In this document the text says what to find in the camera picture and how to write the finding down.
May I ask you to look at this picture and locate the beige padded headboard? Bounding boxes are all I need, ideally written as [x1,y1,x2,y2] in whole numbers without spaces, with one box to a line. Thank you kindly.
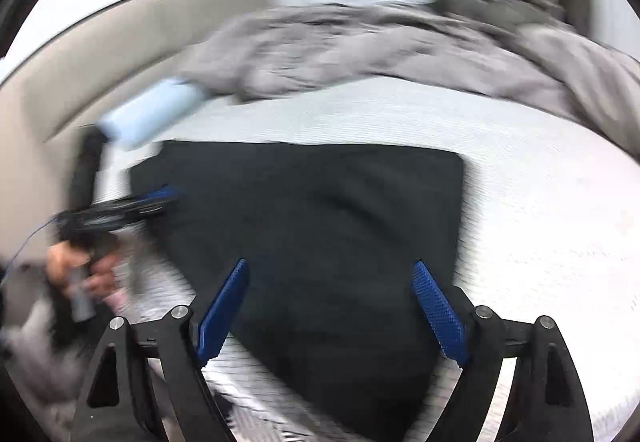
[0,0,271,253]

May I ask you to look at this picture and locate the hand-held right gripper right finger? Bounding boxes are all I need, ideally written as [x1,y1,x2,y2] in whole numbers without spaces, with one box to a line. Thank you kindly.
[410,260,596,442]

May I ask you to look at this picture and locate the dark grey pillow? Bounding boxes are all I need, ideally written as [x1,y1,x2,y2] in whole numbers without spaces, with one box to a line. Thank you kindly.
[432,0,566,30]

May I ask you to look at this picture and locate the black pants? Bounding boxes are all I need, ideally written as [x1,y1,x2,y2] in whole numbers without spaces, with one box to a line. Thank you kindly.
[131,139,468,442]

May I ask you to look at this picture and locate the hexagon patterned mattress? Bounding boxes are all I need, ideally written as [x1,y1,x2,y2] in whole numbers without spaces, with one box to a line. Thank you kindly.
[90,74,640,442]

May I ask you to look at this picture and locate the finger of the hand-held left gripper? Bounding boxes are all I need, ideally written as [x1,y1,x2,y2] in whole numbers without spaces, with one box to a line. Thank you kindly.
[130,186,183,219]

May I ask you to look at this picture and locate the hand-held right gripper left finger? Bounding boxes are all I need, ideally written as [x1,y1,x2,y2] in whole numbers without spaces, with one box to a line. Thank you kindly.
[70,258,251,442]

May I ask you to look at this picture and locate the light blue bolster pillow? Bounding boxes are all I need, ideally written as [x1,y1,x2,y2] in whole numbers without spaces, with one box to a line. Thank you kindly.
[97,78,201,150]

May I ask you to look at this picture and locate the grey duvet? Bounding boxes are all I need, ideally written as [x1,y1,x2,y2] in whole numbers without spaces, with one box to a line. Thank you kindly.
[182,2,640,158]

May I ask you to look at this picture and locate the person's left hand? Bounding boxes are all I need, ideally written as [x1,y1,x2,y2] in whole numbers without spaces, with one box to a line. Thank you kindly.
[45,242,126,310]

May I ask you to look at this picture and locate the person's left forearm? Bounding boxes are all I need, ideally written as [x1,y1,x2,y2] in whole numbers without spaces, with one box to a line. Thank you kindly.
[0,302,81,423]

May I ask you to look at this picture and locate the thin blue cable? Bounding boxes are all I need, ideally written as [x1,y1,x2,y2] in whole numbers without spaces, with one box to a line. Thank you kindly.
[0,217,66,283]

